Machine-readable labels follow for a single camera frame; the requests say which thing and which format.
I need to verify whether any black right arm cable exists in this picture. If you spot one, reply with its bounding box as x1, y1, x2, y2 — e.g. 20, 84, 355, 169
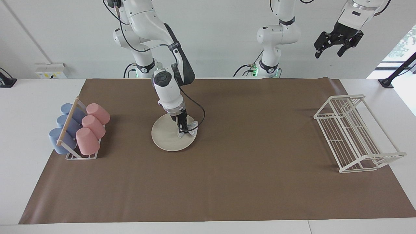
103, 0, 206, 132

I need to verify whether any white cup rack wooden bar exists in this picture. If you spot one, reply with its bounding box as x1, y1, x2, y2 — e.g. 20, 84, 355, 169
56, 96, 109, 160

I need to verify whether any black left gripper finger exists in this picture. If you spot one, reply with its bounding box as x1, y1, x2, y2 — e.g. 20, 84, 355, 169
314, 31, 332, 59
337, 33, 364, 58

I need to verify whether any bright window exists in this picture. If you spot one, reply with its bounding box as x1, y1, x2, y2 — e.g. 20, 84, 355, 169
380, 23, 416, 70

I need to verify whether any blue plastic cup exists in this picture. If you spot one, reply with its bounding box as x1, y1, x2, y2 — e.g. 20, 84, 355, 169
60, 103, 86, 124
49, 127, 77, 155
57, 114, 82, 137

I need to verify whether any cream round plate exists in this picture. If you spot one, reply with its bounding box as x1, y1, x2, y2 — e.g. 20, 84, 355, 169
151, 112, 198, 152

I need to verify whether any black base cable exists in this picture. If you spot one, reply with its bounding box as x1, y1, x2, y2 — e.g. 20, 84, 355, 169
123, 63, 137, 78
233, 49, 264, 77

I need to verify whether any white wire dish rack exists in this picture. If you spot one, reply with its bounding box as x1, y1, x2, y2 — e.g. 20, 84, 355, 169
313, 94, 407, 174

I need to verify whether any white wall socket box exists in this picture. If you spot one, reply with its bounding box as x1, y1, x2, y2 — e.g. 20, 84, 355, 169
35, 63, 67, 79

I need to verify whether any pink plastic cup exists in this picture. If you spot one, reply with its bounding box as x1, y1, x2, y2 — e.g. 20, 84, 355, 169
81, 115, 106, 139
86, 103, 111, 125
76, 127, 100, 155

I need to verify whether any clear bubble wrap piece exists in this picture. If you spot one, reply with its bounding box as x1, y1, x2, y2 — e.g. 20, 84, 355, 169
177, 121, 199, 139

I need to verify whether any brown table mat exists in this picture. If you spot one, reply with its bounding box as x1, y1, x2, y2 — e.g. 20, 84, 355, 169
19, 77, 416, 225

